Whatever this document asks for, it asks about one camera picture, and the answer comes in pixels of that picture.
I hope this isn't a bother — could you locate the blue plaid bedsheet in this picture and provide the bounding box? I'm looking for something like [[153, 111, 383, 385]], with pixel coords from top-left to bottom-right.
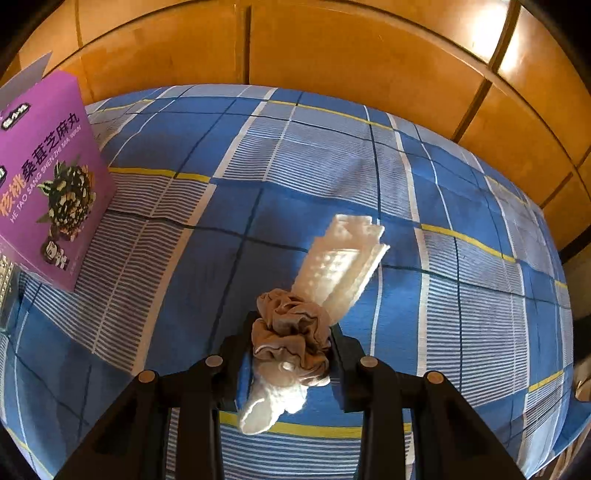
[[0, 84, 591, 480]]

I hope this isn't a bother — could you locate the white waffle towel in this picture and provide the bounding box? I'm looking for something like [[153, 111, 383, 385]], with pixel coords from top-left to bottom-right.
[[238, 213, 391, 436]]

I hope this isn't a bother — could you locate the beige scrunchie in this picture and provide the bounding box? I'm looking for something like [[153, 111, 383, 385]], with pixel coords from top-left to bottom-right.
[[250, 288, 333, 386]]

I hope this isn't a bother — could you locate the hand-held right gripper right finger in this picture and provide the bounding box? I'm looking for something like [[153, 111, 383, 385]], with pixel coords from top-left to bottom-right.
[[330, 323, 527, 480]]

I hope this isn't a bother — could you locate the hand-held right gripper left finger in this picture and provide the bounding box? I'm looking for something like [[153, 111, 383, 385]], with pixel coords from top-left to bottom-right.
[[55, 335, 254, 480]]

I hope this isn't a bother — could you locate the purple carton box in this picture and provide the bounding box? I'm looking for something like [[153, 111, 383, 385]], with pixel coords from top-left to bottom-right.
[[0, 51, 117, 292]]

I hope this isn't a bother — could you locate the wooden wardrobe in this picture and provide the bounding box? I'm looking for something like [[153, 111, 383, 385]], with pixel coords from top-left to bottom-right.
[[0, 0, 591, 252]]

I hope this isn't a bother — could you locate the ornate metal tissue box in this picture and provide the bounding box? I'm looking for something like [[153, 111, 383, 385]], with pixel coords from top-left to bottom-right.
[[0, 251, 21, 319]]

